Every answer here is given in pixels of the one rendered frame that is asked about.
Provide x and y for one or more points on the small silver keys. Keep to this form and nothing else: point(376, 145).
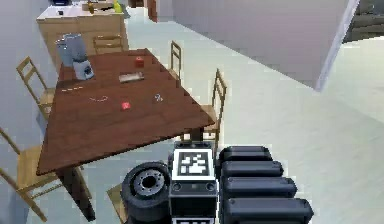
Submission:
point(158, 97)

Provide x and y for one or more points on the flat red square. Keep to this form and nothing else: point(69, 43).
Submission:
point(125, 105)

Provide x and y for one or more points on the thin pale pencil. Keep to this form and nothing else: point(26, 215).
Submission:
point(72, 89)

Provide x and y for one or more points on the small brown bottle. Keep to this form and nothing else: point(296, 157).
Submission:
point(91, 7)

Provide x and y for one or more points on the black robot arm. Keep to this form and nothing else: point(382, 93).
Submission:
point(253, 186)

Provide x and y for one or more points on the light wooden chair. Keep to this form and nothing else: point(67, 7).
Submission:
point(107, 43)
point(176, 60)
point(36, 86)
point(116, 200)
point(28, 173)
point(216, 106)

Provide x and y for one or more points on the small black object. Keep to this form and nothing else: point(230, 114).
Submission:
point(60, 12)

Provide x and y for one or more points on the yellow green bottle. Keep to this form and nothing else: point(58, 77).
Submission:
point(117, 6)

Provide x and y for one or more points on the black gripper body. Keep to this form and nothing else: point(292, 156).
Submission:
point(146, 190)

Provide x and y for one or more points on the thin pale curved strip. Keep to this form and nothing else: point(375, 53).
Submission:
point(99, 99)

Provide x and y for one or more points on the brown wooden dining table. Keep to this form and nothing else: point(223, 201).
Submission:
point(116, 113)

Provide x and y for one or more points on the grey blue jar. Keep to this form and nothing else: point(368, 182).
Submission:
point(76, 55)

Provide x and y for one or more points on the dark blue box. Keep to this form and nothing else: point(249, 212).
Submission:
point(60, 2)

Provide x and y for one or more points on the wooden tray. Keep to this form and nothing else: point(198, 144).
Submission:
point(98, 4)

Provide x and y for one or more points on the light wooden counter cabinet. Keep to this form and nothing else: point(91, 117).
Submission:
point(80, 26)

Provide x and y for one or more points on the red cube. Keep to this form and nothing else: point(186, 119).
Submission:
point(139, 62)

